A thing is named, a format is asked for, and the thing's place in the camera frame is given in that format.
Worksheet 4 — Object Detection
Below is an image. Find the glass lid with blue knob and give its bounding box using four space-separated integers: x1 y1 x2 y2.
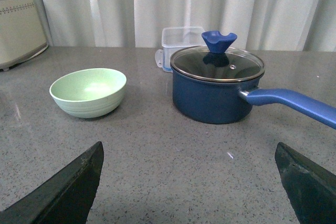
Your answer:
170 30 265 83

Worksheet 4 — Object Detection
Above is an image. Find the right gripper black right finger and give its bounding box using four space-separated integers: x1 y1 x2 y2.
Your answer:
275 142 335 223

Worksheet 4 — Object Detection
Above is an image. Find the clear plastic container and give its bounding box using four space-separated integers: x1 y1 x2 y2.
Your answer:
154 26 205 72

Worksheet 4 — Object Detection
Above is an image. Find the white curtain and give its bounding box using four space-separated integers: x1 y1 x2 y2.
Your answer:
35 0 335 51

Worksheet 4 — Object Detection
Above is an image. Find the blue saucepan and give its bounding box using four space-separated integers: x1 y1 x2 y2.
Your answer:
172 70 335 128

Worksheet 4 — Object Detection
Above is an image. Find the green bowl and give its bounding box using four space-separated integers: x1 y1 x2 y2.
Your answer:
49 68 127 119

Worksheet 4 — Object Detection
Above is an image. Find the cream toaster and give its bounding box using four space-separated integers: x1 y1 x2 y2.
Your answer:
1 0 48 70

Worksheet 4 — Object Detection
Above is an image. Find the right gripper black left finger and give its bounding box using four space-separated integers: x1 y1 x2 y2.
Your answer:
1 141 104 223

